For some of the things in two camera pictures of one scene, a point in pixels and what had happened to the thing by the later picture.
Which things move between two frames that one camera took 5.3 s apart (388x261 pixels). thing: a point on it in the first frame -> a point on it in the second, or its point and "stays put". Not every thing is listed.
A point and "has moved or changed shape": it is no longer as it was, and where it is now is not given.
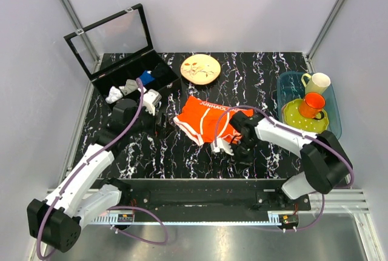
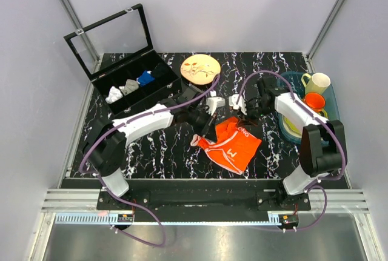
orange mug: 312,105 stays put
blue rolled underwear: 147,77 stays put
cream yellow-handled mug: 318,82 stays put
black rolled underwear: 160,71 stays put
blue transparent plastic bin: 290,86 stays put
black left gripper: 156,129 -> 208,130
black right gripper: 247,160 -> 247,120
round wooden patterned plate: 200,69 stays put
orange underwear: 205,121 has moved or changed shape
